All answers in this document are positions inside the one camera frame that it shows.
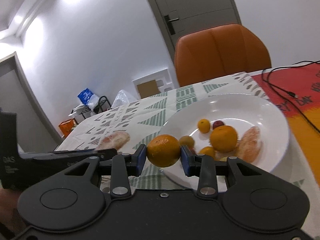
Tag small yellow kumquat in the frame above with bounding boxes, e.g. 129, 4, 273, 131
199, 146, 216, 158
197, 119, 211, 134

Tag large orange back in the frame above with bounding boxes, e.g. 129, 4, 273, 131
209, 125, 238, 153

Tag large orange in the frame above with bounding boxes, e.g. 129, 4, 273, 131
209, 125, 238, 153
147, 134, 181, 167

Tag large orange front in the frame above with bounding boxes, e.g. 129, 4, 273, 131
147, 134, 181, 167

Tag peeled pomelo segment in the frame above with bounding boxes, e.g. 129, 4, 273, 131
237, 126, 262, 163

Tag person's left hand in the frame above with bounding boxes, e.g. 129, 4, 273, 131
0, 188, 26, 239

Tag peeled pomelo piece back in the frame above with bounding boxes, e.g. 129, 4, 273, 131
95, 131, 130, 151

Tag grey door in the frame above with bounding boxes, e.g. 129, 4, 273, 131
148, 0, 241, 59
1, 54, 61, 153

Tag patterned tablecloth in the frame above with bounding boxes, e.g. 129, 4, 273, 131
59, 72, 319, 239

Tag orange paper bag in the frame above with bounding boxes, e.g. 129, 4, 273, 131
59, 119, 75, 138

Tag white ceramic plate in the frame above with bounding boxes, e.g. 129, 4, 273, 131
158, 93, 291, 188

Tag black metal rack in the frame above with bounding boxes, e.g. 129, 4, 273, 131
71, 95, 112, 119

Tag clear plastic bag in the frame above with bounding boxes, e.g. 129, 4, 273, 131
111, 89, 131, 108

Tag blue white plastic bag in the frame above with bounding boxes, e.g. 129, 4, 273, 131
78, 88, 99, 110

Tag brown cardboard piece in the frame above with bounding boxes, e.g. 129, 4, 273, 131
137, 80, 160, 99

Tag white foam packaging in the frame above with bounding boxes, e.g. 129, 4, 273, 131
132, 68, 175, 99

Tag orange chair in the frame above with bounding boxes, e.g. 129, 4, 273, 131
174, 24, 272, 87

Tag red orange mat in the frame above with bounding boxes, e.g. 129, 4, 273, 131
252, 61, 319, 169

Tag black cable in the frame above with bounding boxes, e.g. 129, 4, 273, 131
261, 60, 320, 132

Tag black door handle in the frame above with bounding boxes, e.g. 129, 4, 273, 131
164, 15, 180, 35

